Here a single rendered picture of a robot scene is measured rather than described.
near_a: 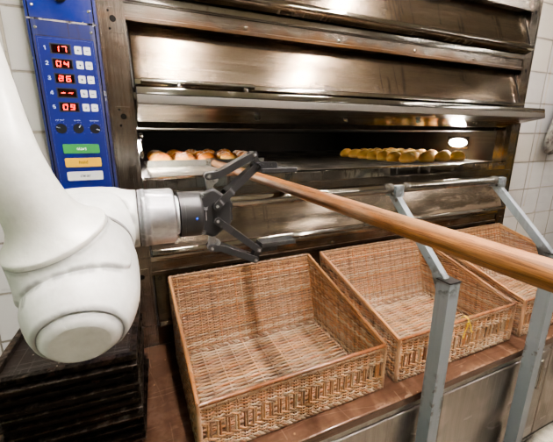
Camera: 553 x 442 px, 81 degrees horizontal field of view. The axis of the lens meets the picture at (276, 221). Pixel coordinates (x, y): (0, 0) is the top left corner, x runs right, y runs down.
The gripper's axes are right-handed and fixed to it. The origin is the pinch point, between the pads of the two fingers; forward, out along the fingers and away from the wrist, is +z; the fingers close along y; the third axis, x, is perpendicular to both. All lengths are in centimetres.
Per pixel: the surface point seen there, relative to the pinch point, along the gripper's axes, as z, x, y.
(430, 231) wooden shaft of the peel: 7.2, 26.2, -1.2
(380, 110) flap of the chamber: 57, -42, -22
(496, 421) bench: 91, -3, 91
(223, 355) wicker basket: -4, -41, 60
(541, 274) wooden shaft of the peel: 7.0, 38.8, -0.5
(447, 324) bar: 46, 3, 35
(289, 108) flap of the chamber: 21, -42, -21
